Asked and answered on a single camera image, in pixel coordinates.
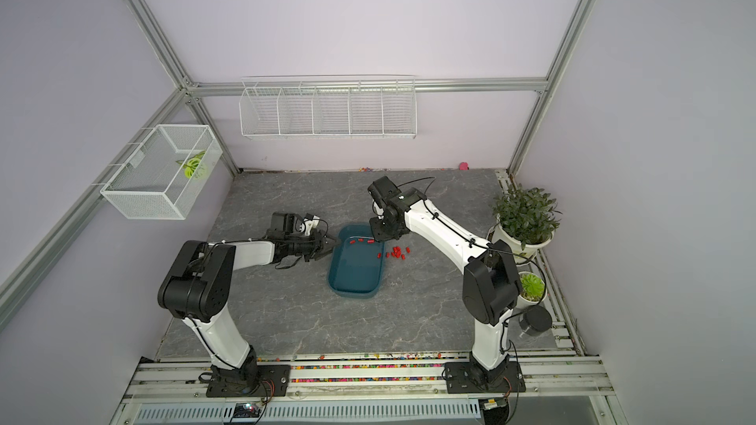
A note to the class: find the white ventilation grille strip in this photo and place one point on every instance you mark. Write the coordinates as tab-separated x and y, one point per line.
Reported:
306	412

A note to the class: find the small potted succulent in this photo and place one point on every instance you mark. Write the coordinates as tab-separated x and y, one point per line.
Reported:
534	289

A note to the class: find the long white wire wall basket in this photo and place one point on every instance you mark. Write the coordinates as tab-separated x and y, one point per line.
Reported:
328	107

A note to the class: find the teal plastic storage box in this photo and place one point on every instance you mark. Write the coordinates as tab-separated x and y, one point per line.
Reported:
358	263

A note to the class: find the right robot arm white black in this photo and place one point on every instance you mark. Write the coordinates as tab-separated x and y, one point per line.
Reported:
491	280

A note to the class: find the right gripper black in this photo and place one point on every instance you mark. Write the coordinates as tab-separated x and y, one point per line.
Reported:
378	231

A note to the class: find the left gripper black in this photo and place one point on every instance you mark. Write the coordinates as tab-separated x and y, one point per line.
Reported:
318	245

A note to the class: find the black cylinder weight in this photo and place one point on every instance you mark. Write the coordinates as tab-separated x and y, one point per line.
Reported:
535	321

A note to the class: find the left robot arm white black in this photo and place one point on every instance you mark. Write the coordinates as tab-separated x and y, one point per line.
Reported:
197	287

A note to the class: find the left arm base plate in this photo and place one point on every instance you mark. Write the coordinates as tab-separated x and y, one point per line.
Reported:
261	380

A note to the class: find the large potted green plant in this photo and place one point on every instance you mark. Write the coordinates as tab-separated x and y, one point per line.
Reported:
526	220

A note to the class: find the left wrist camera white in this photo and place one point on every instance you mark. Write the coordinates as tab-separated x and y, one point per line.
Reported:
289	224

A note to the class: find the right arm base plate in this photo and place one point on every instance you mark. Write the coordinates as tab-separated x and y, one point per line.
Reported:
471	378

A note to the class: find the green leaf toy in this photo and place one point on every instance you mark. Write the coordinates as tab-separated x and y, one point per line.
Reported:
194	168

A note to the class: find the white wire cube basket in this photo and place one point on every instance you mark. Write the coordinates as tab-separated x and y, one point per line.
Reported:
150	185

